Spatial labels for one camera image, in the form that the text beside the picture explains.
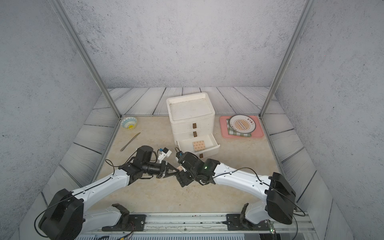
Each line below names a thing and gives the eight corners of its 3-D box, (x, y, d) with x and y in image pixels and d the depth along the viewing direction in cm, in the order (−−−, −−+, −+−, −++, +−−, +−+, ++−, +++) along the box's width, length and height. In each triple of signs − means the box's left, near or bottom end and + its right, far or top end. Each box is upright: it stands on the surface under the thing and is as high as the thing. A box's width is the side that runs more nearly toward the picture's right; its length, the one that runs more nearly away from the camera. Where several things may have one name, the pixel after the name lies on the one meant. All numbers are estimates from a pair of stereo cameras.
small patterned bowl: (120, 127, 116) (118, 123, 113) (128, 118, 122) (127, 115, 119) (132, 131, 113) (130, 128, 110) (140, 122, 119) (139, 118, 116)
